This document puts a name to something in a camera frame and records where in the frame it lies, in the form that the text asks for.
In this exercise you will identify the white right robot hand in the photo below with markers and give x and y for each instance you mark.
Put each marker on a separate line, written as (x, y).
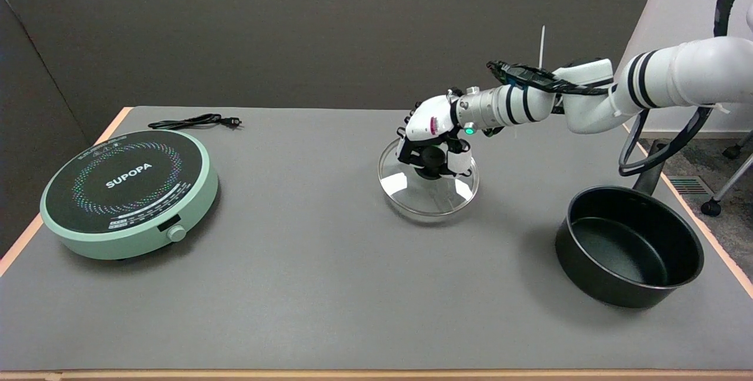
(432, 137)

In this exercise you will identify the glass pot lid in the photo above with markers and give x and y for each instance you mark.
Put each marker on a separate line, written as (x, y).
(426, 193)

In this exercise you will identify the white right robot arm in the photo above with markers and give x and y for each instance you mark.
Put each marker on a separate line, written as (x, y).
(665, 81)

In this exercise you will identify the black cooking pot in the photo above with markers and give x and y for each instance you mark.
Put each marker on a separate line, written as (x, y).
(629, 246)

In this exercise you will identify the floor vent grille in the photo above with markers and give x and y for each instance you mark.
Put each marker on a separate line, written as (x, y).
(689, 185)

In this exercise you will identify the wheeled chair base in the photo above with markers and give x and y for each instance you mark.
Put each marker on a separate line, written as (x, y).
(729, 184)

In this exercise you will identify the green SUPOPA induction cooker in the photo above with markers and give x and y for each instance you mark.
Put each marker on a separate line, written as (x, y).
(126, 193)

